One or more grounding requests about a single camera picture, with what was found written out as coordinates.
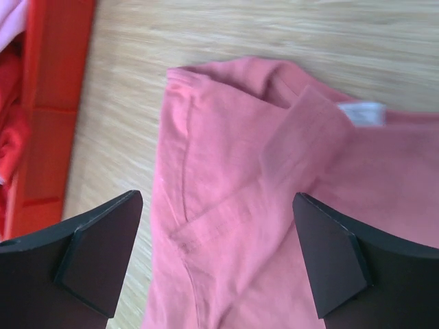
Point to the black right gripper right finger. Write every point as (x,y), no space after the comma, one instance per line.
(363,277)

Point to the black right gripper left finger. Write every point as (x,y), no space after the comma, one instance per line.
(70,275)

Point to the dusty rose t-shirt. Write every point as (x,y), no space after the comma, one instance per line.
(237,140)

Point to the white shirt label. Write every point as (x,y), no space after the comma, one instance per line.
(364,113)

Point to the red t-shirt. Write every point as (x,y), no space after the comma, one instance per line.
(14,127)

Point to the red plastic bin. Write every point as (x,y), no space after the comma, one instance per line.
(55,49)

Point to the light pink t-shirt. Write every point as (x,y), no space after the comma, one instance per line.
(13,17)

